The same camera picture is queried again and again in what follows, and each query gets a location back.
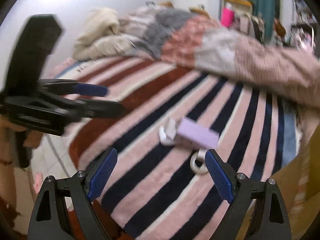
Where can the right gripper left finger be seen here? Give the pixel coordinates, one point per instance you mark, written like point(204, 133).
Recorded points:
point(49, 219)

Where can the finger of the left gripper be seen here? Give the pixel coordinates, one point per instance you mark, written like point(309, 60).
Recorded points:
point(87, 108)
point(66, 87)

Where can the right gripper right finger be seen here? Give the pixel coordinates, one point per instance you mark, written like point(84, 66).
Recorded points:
point(269, 219)

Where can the person's left hand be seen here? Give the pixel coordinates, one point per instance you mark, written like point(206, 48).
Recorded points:
point(17, 143)

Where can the pink slipper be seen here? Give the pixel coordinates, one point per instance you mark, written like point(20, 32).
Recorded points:
point(38, 180)

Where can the brown cardboard box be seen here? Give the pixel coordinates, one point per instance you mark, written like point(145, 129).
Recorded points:
point(299, 185)

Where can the cream fleece blanket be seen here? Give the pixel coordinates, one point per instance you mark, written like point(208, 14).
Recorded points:
point(101, 37)

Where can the white tape roll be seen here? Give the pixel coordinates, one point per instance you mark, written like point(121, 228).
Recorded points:
point(197, 162)

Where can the purple rectangular box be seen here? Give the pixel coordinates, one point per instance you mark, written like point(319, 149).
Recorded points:
point(188, 132)

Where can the striped fleece blanket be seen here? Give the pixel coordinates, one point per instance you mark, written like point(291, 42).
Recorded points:
point(159, 188)

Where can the patchwork pink grey duvet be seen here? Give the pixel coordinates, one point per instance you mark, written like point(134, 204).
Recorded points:
point(195, 41)

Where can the bright pink bag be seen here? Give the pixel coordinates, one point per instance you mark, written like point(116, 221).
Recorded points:
point(227, 17)

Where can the yellow shelf unit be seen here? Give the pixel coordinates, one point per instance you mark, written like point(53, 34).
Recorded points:
point(238, 6)

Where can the brown plush on desk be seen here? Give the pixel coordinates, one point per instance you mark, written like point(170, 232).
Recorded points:
point(279, 29)

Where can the dark bookshelf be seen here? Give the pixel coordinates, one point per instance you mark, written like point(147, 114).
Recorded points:
point(304, 30)

